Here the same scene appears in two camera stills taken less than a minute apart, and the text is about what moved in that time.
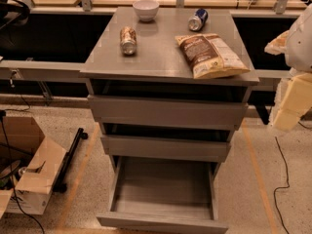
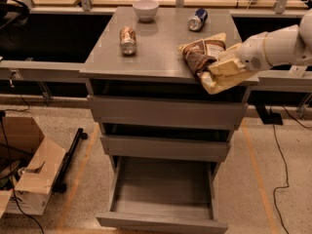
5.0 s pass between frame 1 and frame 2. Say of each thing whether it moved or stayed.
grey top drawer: stayed
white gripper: moved
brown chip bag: moved
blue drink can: stayed
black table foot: stayed
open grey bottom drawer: stayed
